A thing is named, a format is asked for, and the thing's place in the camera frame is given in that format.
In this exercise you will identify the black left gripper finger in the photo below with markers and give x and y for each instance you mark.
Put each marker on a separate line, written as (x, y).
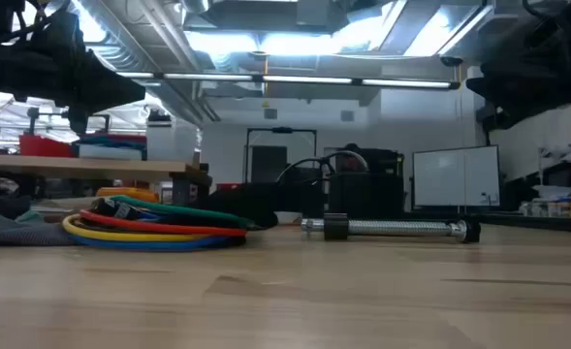
(115, 89)
(79, 121)

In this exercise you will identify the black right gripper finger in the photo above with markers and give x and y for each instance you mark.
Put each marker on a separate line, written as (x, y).
(484, 89)

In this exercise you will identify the green resistance band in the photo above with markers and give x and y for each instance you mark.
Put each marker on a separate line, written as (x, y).
(183, 208)

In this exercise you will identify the black clamp with silver screw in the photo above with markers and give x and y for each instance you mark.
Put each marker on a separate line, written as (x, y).
(396, 228)

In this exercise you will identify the blue and red stacked items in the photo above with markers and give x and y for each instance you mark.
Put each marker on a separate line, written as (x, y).
(115, 140)

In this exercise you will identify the red bin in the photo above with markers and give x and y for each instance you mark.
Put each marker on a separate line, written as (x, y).
(45, 145)

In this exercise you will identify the white flat box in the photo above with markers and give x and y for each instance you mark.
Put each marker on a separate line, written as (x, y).
(110, 152)

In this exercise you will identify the wooden workbench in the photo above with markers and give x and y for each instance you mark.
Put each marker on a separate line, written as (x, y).
(81, 167)

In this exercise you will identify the white cabinet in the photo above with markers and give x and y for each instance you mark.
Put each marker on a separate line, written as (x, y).
(168, 143)

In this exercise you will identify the orange flat object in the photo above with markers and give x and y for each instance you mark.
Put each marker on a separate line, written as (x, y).
(127, 194)

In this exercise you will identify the white whiteboard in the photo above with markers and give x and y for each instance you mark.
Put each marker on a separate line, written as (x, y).
(454, 177)

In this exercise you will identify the white desk lamp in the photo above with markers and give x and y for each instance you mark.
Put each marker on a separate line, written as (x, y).
(559, 155)

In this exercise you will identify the black equipment cabinet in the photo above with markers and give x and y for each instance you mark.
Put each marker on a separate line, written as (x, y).
(387, 162)

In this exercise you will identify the yellow resistance band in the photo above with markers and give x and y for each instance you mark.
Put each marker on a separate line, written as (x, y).
(120, 236)

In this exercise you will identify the grey cloth with green trim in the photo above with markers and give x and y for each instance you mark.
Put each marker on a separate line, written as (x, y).
(18, 232)

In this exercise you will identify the blue and white item pile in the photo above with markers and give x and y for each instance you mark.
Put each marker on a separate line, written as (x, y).
(561, 194)

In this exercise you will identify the row of white bottles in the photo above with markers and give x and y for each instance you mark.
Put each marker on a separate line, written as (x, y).
(542, 209)

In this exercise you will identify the red resistance band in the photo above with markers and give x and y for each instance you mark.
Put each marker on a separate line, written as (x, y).
(168, 227)

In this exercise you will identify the blue resistance band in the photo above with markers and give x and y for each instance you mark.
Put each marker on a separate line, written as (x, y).
(159, 245)

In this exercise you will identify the small red box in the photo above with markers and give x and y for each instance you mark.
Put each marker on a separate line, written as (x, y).
(228, 187)

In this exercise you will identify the black resistance band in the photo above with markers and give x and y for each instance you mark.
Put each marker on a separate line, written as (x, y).
(193, 220)

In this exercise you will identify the long ceiling light bar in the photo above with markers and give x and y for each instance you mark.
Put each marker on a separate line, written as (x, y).
(304, 79)

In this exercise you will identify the black dome security camera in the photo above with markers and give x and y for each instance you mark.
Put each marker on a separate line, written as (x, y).
(452, 61)

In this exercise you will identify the black rig frame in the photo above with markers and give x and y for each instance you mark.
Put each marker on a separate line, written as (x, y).
(33, 121)

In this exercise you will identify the small black camera device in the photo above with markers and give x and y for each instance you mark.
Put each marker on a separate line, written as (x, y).
(159, 115)

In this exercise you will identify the silver ceiling duct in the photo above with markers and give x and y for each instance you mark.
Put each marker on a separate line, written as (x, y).
(168, 97)

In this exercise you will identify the grey wall vent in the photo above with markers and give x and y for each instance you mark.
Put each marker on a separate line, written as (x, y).
(270, 114)
(347, 116)

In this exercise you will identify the black table edge rail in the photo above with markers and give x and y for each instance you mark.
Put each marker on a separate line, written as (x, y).
(542, 222)

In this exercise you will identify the black rectangular stand frame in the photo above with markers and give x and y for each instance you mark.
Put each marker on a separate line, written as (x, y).
(281, 130)

